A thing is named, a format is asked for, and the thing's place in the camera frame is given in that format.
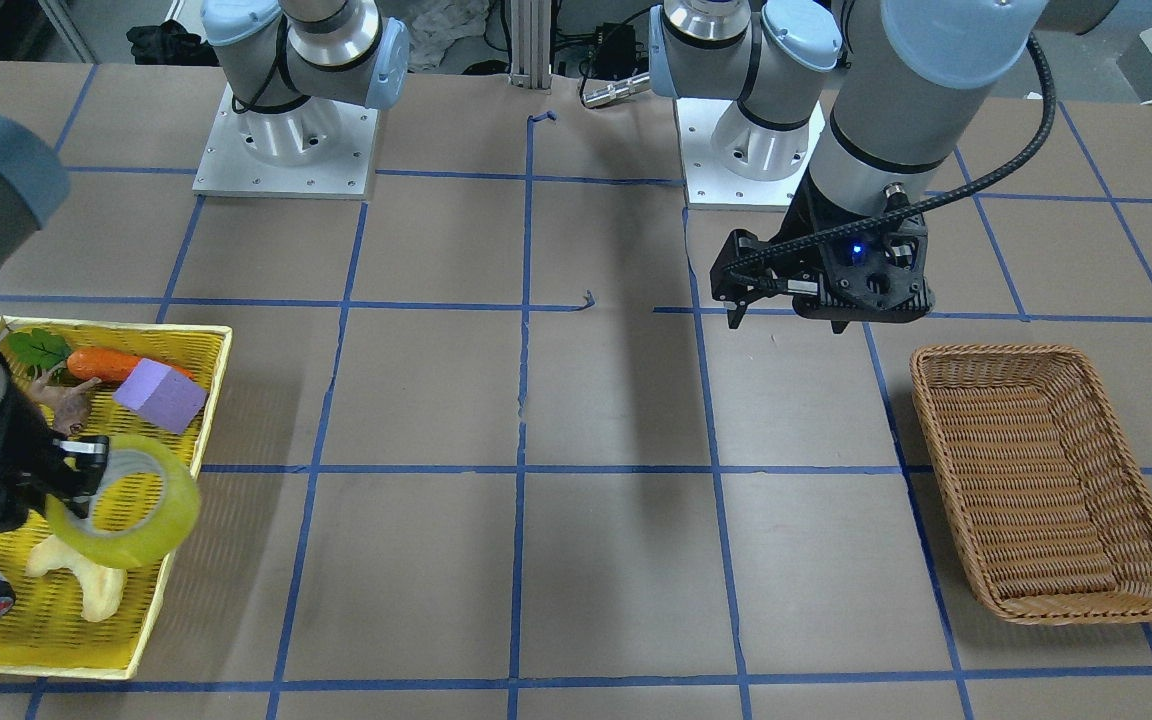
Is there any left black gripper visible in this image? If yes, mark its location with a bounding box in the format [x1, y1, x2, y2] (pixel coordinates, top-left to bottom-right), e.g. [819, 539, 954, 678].
[723, 214, 934, 334]

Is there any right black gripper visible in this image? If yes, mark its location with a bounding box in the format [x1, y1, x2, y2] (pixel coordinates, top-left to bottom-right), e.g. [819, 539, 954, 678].
[0, 382, 111, 533]

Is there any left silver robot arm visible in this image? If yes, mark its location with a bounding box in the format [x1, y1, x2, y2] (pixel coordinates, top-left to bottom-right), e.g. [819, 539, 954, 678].
[649, 1, 1152, 333]

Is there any brown toy figurine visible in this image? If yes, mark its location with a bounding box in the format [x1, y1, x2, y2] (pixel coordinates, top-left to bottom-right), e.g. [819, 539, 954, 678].
[26, 376, 103, 437]

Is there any pale toy croissant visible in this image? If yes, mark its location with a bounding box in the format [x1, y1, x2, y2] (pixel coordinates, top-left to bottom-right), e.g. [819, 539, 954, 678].
[24, 536, 127, 623]

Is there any purple foam block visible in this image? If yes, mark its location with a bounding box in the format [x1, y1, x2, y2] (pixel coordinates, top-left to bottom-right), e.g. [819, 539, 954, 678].
[113, 357, 209, 434]

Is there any orange toy carrot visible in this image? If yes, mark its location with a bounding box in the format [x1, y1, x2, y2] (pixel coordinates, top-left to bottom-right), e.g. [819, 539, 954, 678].
[61, 346, 195, 384]

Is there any brown wicker basket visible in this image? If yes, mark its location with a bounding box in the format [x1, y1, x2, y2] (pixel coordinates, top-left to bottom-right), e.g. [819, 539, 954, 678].
[909, 344, 1152, 626]

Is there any black cloth bundle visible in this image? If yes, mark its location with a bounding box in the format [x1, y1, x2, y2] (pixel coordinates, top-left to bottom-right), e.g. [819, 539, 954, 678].
[126, 18, 220, 67]

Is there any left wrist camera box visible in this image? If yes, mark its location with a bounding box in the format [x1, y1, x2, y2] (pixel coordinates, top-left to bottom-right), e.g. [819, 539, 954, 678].
[708, 229, 776, 304]

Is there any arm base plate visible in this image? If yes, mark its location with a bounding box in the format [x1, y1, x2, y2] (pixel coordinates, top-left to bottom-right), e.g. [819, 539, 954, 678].
[675, 97, 826, 211]
[192, 88, 381, 200]

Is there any aluminium frame post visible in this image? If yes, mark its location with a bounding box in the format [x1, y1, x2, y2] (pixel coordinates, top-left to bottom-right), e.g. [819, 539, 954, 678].
[502, 0, 554, 94]

